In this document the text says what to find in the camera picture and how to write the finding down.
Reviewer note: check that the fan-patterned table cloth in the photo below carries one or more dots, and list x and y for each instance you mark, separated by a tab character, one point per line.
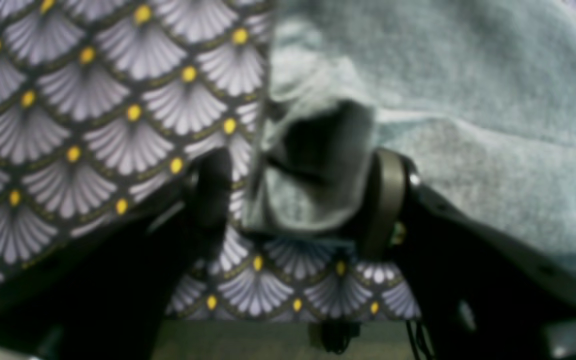
102	102

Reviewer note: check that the grey T-shirt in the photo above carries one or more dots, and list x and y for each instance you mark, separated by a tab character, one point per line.
480	94

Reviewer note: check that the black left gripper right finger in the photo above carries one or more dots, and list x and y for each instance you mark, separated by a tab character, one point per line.
482	294

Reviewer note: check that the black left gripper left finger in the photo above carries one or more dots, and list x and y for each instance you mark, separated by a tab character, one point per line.
104	295

